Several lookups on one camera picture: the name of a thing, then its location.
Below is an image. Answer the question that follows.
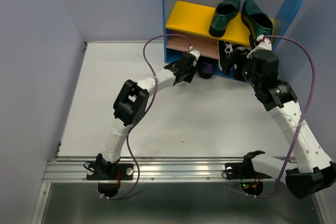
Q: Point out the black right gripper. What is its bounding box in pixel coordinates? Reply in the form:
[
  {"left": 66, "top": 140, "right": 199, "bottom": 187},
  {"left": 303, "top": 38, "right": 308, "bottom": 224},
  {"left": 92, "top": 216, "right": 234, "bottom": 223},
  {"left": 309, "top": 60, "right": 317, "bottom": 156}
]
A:
[{"left": 222, "top": 48, "right": 261, "bottom": 90}]

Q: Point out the black sneaker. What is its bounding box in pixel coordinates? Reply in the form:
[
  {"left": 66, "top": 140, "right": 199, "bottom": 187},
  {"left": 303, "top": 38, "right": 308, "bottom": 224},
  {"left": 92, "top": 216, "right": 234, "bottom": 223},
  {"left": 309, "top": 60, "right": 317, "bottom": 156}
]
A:
[{"left": 217, "top": 40, "right": 233, "bottom": 75}]

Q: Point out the purple loafer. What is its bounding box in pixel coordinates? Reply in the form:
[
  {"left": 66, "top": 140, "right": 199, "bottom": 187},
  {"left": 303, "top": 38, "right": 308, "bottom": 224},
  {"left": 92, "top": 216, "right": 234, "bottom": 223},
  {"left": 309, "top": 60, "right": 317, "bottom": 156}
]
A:
[
  {"left": 198, "top": 57, "right": 216, "bottom": 79},
  {"left": 183, "top": 71, "right": 196, "bottom": 83}
]

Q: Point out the green loafer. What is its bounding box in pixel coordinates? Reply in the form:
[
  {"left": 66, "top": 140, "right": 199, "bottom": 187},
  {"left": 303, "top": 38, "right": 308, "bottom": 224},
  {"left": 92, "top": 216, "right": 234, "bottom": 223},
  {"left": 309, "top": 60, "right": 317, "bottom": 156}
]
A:
[
  {"left": 241, "top": 0, "right": 273, "bottom": 48},
  {"left": 208, "top": 0, "right": 241, "bottom": 38}
]

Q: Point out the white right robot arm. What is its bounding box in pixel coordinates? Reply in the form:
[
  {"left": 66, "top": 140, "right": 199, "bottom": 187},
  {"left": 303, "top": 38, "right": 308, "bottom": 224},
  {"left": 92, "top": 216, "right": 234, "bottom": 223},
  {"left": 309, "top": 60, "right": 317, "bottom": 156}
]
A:
[{"left": 223, "top": 48, "right": 335, "bottom": 199}]

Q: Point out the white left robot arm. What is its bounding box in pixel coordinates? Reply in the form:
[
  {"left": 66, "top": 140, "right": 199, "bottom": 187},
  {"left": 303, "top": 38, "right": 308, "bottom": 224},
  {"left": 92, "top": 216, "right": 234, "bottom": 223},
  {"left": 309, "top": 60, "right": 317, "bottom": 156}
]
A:
[{"left": 83, "top": 50, "right": 201, "bottom": 179}]

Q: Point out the blue and yellow shoe shelf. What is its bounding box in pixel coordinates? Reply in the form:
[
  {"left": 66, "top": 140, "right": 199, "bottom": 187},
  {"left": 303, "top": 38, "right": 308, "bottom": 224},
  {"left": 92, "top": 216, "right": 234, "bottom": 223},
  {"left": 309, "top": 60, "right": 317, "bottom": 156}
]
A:
[{"left": 160, "top": 0, "right": 310, "bottom": 86}]

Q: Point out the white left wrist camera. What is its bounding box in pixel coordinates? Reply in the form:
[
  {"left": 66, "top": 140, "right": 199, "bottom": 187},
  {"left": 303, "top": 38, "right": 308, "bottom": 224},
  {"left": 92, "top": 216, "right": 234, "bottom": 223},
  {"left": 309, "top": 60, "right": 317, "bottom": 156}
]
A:
[{"left": 188, "top": 50, "right": 201, "bottom": 67}]

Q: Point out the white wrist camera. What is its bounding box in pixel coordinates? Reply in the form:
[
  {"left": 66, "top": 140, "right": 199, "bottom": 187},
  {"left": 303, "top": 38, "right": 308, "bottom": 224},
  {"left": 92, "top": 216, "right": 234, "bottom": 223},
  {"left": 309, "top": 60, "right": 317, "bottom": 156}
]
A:
[
  {"left": 246, "top": 35, "right": 272, "bottom": 59},
  {"left": 188, "top": 50, "right": 201, "bottom": 67}
]

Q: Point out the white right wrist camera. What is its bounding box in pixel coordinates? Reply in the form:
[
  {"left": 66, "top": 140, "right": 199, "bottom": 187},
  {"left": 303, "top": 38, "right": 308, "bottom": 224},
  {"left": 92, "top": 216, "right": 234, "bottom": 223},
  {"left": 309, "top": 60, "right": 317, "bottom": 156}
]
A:
[{"left": 246, "top": 35, "right": 272, "bottom": 59}]

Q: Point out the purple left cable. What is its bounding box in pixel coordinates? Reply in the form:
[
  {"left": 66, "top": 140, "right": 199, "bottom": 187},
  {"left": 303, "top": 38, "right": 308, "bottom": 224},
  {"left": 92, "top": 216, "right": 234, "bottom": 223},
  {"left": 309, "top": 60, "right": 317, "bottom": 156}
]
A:
[{"left": 99, "top": 35, "right": 194, "bottom": 200}]

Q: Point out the purple cable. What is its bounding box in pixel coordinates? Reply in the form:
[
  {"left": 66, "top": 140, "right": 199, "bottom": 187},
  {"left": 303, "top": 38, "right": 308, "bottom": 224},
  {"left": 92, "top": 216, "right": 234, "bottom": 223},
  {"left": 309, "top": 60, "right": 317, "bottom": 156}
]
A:
[
  {"left": 99, "top": 35, "right": 194, "bottom": 200},
  {"left": 223, "top": 35, "right": 317, "bottom": 199}
]

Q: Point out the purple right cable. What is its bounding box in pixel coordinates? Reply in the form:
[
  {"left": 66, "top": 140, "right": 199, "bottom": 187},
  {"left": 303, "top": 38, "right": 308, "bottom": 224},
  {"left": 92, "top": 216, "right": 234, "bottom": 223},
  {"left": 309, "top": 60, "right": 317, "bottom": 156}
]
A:
[{"left": 223, "top": 35, "right": 317, "bottom": 199}]

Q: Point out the aluminium mounting rail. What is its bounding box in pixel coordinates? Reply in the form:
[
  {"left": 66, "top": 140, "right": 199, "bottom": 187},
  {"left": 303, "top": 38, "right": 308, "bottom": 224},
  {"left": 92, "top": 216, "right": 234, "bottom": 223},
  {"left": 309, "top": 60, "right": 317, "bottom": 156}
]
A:
[{"left": 43, "top": 157, "right": 243, "bottom": 184}]

